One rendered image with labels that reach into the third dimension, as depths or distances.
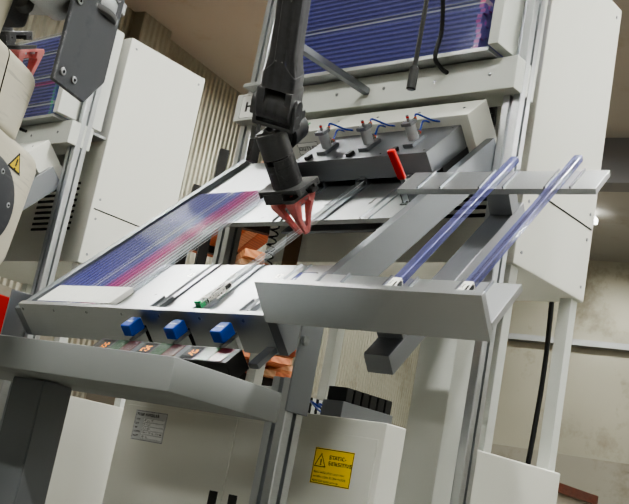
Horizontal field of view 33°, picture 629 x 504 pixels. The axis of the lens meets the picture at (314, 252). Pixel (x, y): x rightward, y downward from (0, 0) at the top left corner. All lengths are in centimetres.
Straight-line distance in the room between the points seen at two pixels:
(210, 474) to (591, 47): 127
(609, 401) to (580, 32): 867
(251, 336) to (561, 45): 107
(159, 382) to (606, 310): 1007
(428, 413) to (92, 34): 70
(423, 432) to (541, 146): 91
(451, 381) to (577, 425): 948
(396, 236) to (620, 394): 918
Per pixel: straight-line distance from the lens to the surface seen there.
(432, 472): 151
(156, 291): 193
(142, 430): 224
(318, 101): 240
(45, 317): 206
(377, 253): 178
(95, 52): 133
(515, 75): 211
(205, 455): 209
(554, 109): 232
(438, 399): 152
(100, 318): 192
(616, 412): 1092
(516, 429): 1116
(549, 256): 228
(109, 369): 123
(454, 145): 205
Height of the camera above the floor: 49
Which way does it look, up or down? 13 degrees up
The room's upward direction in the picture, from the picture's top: 11 degrees clockwise
